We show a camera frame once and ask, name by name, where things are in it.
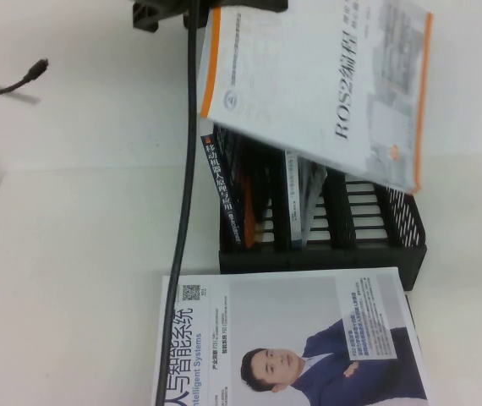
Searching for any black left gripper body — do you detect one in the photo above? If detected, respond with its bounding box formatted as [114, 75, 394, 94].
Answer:
[132, 0, 289, 34]

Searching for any thin black cable with plug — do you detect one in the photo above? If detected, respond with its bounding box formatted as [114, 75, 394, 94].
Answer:
[0, 58, 50, 101]

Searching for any white orange ROS2 book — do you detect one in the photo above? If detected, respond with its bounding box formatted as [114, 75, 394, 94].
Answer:
[198, 0, 435, 196]

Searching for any thick black cable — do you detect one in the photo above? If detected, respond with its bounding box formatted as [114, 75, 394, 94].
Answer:
[154, 0, 202, 406]

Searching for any white car suspension book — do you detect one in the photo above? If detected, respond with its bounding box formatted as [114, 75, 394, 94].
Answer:
[283, 148, 327, 250]

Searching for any dark blue mobile robot book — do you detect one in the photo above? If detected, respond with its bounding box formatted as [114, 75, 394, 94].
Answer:
[200, 126, 267, 251]

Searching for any black mesh plastic book stand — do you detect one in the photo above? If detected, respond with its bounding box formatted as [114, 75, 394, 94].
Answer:
[200, 120, 431, 294]

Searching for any magazine with man in suit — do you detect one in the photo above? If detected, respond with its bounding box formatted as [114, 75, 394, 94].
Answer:
[150, 266, 430, 406]

